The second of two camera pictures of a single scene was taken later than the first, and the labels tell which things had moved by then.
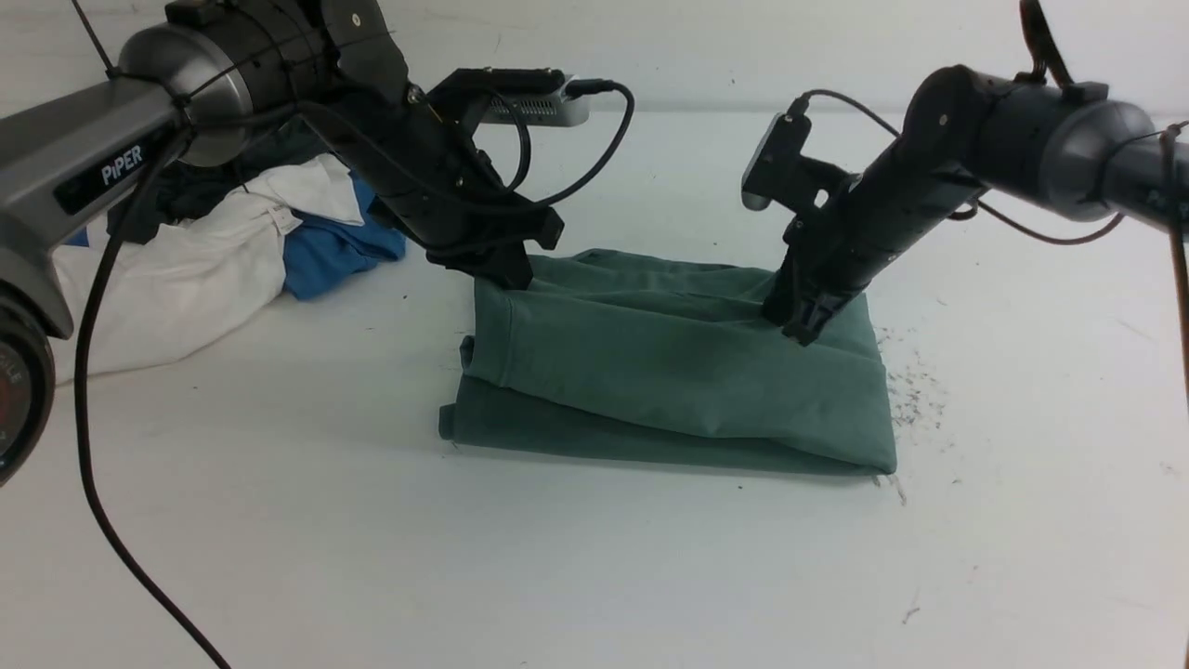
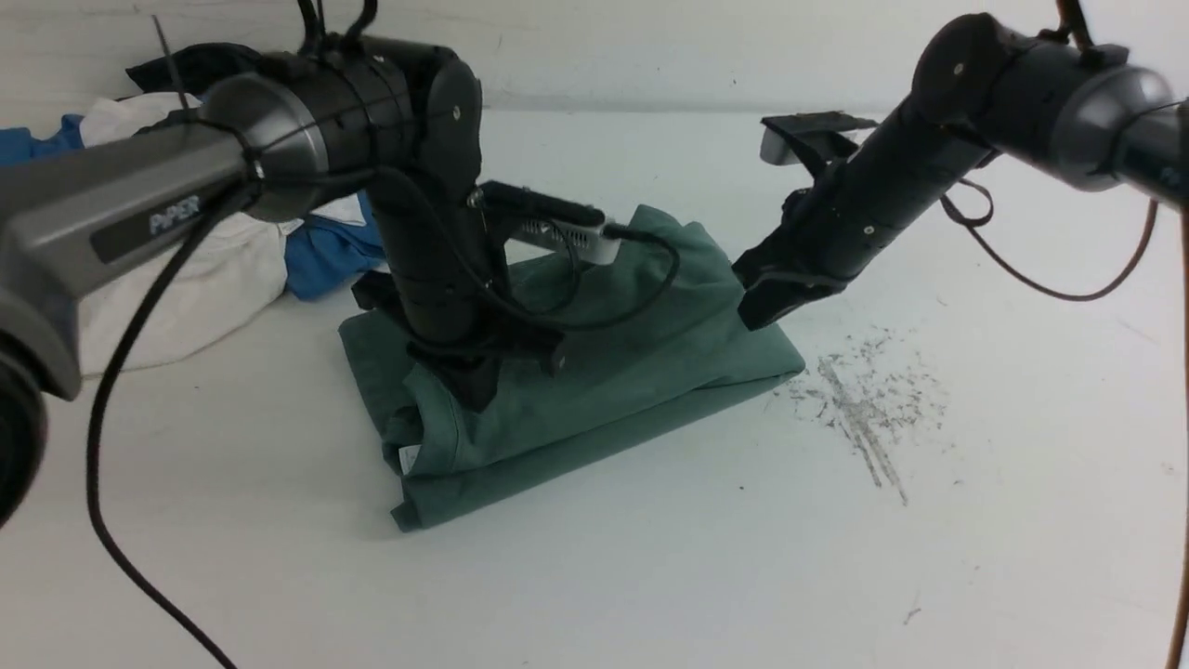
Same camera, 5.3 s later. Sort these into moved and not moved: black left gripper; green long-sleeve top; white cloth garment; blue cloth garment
Moved: green long-sleeve top; black left gripper
Not moved: blue cloth garment; white cloth garment
